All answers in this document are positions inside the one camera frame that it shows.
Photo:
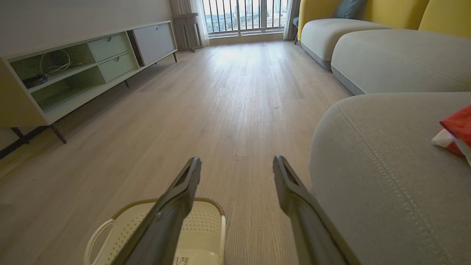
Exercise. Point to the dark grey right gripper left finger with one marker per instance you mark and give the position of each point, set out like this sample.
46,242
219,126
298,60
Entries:
169,221

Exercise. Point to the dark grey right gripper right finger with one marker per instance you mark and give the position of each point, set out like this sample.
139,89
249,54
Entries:
301,213

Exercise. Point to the red garment with white trim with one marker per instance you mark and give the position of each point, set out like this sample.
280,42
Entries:
458,125

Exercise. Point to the white plastic laundry basket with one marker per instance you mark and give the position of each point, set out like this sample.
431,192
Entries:
202,239

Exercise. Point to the grey sofa seat module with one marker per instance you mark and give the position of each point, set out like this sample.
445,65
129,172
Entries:
397,62
386,184
323,36

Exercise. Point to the white barcode sticker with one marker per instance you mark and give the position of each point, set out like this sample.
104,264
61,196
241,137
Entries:
181,261

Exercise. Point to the pale green cabinet drawer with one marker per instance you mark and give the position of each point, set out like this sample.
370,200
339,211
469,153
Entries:
117,67
108,47

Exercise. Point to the grey cabinet door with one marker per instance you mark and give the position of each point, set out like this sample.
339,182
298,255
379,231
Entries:
154,42

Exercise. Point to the white low media cabinet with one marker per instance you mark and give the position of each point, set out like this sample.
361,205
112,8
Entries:
18,103

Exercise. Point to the black device on shelf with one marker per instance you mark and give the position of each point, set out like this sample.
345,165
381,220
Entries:
35,81

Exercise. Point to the grey window curtain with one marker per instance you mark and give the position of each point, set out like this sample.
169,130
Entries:
290,11
184,7

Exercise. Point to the balcony window railing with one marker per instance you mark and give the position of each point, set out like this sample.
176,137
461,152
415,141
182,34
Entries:
239,16

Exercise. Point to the teal cushion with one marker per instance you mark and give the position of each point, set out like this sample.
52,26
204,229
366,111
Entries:
347,9

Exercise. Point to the yellow sofa backrest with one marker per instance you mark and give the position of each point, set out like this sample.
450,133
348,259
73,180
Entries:
390,11
449,16

